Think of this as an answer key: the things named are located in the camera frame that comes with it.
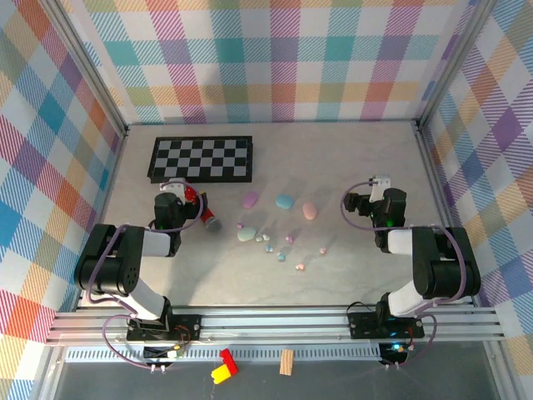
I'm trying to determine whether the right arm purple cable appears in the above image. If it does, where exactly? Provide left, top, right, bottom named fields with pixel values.
left=341, top=181, right=466, bottom=370

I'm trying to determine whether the tall red toy brick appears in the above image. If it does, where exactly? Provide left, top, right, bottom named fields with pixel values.
left=220, top=348, right=239, bottom=374

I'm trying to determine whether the yellow toy brick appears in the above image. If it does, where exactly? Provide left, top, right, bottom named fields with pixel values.
left=211, top=362, right=231, bottom=384

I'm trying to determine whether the black controller board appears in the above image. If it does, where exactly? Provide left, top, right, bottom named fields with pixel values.
left=143, top=344, right=187, bottom=363
left=379, top=341, right=411, bottom=366

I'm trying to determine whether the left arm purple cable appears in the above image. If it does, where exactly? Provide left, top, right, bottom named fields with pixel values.
left=85, top=178, right=205, bottom=372

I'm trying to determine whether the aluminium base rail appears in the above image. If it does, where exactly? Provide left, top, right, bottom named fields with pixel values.
left=44, top=305, right=508, bottom=346

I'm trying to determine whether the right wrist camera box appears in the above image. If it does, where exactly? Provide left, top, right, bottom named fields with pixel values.
left=369, top=174, right=392, bottom=201

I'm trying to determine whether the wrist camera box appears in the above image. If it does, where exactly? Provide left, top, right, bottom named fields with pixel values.
left=369, top=174, right=392, bottom=201
left=160, top=177, right=187, bottom=195

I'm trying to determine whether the aluminium side rail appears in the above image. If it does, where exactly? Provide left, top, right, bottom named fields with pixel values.
left=415, top=120, right=478, bottom=309
left=74, top=124, right=128, bottom=312

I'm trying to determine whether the white slotted cable duct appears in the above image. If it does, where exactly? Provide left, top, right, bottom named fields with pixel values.
left=65, top=347, right=383, bottom=363

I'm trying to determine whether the black white chessboard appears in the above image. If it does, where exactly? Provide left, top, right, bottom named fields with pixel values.
left=147, top=135, right=254, bottom=184

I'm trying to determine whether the small wooden block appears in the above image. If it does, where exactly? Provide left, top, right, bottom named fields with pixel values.
left=279, top=349, right=295, bottom=376

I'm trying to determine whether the aluminium frame leg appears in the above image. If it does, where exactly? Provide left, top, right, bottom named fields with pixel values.
left=485, top=341, right=516, bottom=400
left=39, top=345, right=67, bottom=400

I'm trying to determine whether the aluminium corner post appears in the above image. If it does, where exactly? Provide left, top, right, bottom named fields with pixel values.
left=413, top=0, right=501, bottom=131
left=39, top=0, right=129, bottom=138

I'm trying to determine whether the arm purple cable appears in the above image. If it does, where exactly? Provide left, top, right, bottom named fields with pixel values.
left=341, top=181, right=466, bottom=370
left=85, top=178, right=205, bottom=372

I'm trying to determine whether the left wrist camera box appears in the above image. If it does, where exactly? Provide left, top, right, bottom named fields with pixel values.
left=160, top=177, right=187, bottom=195

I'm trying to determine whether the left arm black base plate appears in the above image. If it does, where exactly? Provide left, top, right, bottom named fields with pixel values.
left=126, top=314, right=203, bottom=342

